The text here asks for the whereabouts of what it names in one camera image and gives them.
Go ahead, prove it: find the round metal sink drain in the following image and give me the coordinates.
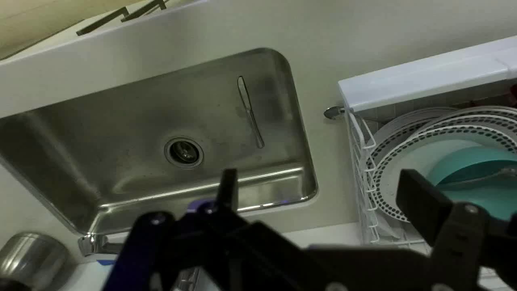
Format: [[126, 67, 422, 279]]
[[163, 135, 207, 168]]

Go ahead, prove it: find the stainless steel cup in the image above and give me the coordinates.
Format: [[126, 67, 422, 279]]
[[0, 231, 78, 291]]

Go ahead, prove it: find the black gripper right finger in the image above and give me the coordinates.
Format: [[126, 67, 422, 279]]
[[395, 168, 517, 291]]

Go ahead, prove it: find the white plate black dotted rim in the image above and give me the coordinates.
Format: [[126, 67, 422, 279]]
[[362, 105, 517, 163], [370, 121, 517, 224]]

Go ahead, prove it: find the stainless steel sink basin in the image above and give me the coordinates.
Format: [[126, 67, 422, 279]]
[[0, 46, 320, 239]]

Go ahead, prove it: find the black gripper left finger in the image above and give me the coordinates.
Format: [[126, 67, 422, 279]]
[[102, 168, 325, 291]]

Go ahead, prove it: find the silver table knife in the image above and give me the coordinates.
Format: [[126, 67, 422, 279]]
[[236, 74, 267, 150]]

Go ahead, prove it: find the white wire dish rack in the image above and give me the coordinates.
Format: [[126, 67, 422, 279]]
[[346, 110, 517, 250]]

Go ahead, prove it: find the teal bowl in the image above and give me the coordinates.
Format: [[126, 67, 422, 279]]
[[427, 145, 517, 223]]

